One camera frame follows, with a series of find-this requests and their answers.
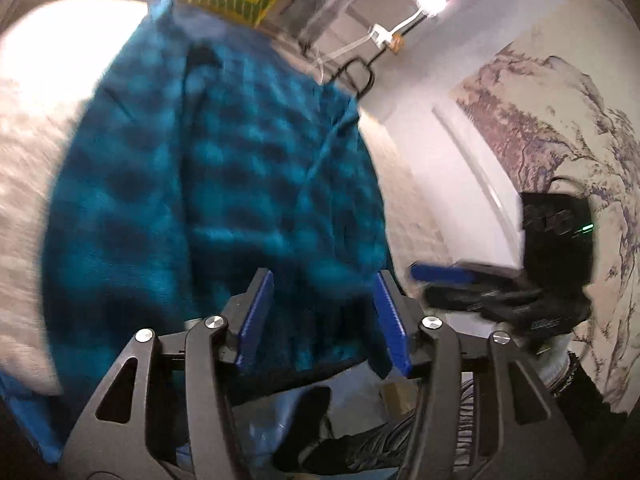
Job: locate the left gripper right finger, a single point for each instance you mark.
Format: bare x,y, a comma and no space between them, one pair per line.
410,335

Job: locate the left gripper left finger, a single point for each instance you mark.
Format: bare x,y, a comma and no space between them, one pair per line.
246,315

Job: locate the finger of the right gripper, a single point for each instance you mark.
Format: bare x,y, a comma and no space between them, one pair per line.
463,273

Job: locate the blue plaid fleece garment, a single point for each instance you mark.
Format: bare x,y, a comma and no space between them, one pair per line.
203,157

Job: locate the striped trouser leg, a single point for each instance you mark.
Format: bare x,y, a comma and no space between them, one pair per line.
310,445

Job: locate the black metal rack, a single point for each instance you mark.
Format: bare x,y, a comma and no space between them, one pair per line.
357,73

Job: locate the landscape painting wall hanging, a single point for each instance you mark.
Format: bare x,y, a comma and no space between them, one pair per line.
551,130

